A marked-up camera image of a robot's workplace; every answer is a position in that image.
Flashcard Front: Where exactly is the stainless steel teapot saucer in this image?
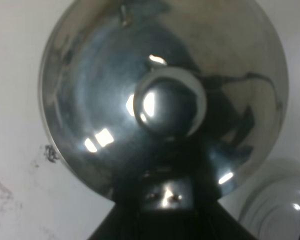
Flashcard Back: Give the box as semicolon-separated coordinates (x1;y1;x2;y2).
238;158;300;240

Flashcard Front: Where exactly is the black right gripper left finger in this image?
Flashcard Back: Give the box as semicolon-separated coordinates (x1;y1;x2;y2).
88;201;150;240

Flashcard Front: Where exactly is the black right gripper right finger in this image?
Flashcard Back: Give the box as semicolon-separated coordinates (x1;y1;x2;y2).
184;197;255;240

